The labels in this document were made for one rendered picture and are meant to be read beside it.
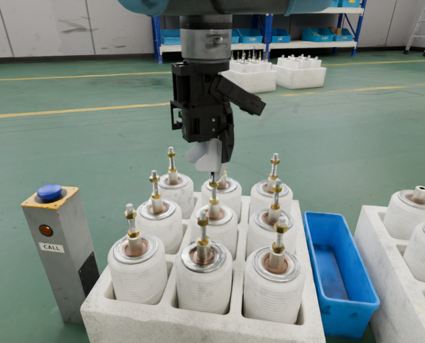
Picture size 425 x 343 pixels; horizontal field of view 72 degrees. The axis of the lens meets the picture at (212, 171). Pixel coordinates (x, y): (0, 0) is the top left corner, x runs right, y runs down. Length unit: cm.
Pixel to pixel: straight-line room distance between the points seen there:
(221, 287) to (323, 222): 47
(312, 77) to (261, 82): 57
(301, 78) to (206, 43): 268
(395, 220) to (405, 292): 18
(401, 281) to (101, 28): 533
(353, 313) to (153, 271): 40
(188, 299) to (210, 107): 31
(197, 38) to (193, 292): 38
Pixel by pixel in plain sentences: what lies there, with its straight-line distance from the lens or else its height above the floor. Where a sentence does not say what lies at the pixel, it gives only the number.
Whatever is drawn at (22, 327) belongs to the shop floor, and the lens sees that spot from 83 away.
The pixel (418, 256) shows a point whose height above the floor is 21.
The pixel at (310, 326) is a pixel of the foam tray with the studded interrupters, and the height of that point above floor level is 18.
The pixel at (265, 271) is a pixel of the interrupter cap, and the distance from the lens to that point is 48.
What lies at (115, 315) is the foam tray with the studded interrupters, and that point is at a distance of 54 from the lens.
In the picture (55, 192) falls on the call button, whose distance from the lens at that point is 59.
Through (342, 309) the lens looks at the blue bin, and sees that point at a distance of 68.
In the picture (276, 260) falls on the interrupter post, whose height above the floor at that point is 27.
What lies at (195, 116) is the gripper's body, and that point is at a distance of 44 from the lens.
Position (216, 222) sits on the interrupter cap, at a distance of 57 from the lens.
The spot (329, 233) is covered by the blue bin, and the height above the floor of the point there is 6.
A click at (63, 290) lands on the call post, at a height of 10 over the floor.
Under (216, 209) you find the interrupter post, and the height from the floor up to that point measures 27.
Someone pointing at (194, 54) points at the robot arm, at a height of 56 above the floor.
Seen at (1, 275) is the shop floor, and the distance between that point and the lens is 99.
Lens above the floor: 60
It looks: 28 degrees down
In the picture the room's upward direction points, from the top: straight up
